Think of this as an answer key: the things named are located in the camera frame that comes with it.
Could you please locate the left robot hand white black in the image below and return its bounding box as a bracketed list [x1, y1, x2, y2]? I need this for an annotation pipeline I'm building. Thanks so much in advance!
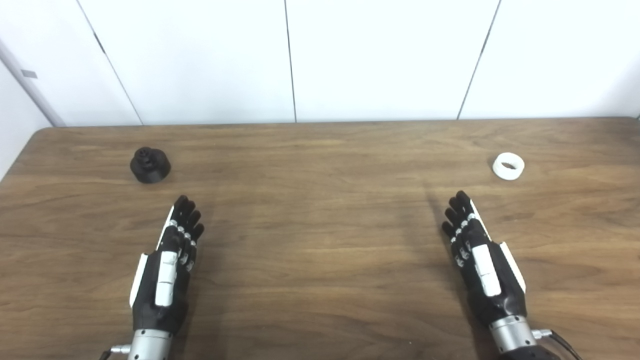
[129, 195, 205, 337]

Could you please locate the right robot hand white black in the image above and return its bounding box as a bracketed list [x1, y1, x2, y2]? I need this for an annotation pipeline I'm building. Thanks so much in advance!
[442, 190, 527, 328]

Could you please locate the round black plastic part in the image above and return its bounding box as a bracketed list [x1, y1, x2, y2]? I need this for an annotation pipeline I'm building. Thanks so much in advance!
[130, 146, 172, 184]

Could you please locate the white toothed ring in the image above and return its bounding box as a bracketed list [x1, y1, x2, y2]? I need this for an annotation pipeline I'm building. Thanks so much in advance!
[492, 152, 526, 181]

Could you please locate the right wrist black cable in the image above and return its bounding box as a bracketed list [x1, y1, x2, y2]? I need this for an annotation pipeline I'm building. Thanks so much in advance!
[531, 328, 583, 360]

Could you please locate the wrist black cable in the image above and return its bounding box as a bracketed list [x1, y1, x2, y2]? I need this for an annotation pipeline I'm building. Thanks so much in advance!
[99, 344, 132, 360]
[531, 328, 583, 360]

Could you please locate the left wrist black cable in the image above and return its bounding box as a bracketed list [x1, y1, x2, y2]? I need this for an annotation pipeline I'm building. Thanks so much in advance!
[99, 344, 132, 360]

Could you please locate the white wall corner trim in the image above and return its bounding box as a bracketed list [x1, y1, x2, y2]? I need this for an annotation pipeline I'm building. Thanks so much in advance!
[0, 39, 67, 127]

